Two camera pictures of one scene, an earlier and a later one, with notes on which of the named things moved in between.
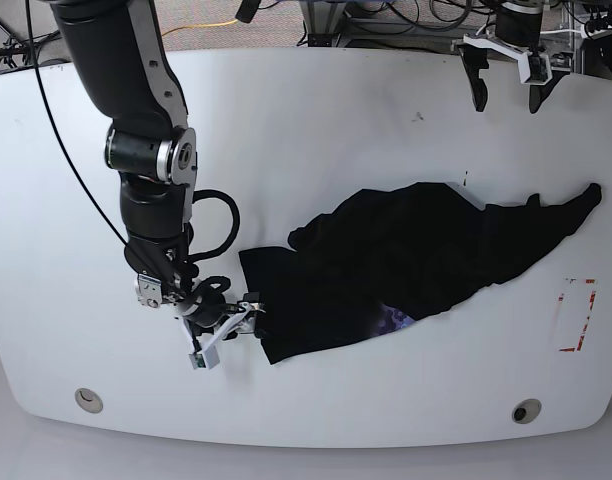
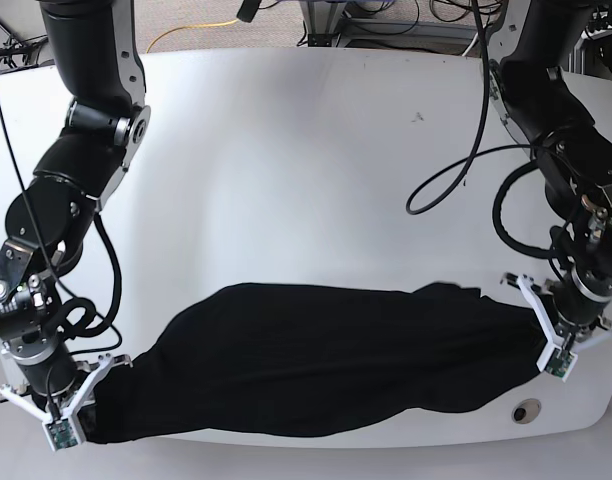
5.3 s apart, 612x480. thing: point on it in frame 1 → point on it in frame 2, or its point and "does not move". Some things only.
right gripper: x=475 y=59 → x=562 y=335
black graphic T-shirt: x=395 y=256 → x=314 y=360
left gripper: x=210 y=306 → x=61 y=409
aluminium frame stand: x=327 y=22 does not move
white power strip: x=604 y=21 does not move
